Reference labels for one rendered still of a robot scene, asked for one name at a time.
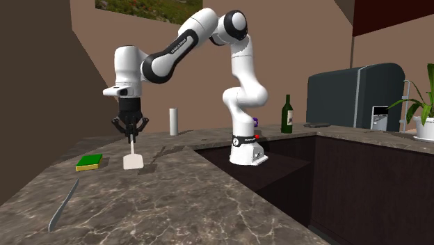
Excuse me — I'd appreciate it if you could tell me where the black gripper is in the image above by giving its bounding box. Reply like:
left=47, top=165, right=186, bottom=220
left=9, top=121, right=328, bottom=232
left=111, top=97, right=150, bottom=143

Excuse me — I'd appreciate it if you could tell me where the white spatula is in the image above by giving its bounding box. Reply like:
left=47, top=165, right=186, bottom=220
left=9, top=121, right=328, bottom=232
left=122, top=133, right=145, bottom=171

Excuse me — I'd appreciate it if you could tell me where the white cylinder roll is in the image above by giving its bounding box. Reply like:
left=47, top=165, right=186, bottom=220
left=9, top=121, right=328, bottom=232
left=169, top=107, right=179, bottom=137

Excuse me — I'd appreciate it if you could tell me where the green and yellow sponge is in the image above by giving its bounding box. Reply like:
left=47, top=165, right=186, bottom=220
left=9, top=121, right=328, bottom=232
left=75, top=153, right=104, bottom=172

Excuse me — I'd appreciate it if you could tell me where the grey knife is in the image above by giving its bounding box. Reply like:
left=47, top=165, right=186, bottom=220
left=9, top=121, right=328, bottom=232
left=47, top=178, right=81, bottom=233

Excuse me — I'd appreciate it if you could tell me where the green wine bottle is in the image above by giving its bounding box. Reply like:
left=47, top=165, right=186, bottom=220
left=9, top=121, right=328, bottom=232
left=280, top=94, right=294, bottom=134

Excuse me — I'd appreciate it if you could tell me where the dark grey refrigerator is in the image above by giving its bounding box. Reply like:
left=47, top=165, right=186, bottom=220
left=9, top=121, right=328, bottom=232
left=306, top=62, right=406, bottom=133

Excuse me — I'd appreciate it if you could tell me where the green plant in white pot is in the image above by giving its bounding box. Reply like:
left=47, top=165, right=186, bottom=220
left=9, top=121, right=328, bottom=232
left=387, top=63, right=434, bottom=143

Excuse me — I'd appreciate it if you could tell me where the wall picture with greenery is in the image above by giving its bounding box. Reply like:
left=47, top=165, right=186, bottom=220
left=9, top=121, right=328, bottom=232
left=95, top=0, right=204, bottom=26

